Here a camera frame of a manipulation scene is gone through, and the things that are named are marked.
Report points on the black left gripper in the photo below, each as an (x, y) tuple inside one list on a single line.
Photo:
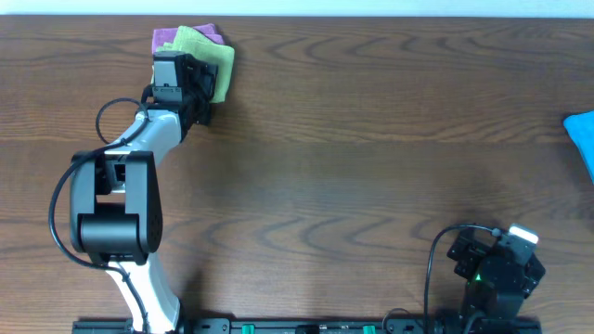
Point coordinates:
[(204, 77)]

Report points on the folded purple cloth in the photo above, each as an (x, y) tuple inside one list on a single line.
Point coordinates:
[(205, 33)]

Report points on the green microfiber cloth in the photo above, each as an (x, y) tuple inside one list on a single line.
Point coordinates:
[(221, 55)]

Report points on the blue cloth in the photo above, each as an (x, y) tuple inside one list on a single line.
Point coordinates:
[(580, 129)]

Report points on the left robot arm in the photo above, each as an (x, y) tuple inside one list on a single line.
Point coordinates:
[(116, 218)]

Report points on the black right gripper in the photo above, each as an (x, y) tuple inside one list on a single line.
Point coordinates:
[(467, 252)]

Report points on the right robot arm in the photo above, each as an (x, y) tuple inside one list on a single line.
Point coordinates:
[(500, 277)]

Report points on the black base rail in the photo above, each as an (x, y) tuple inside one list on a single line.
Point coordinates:
[(397, 325)]

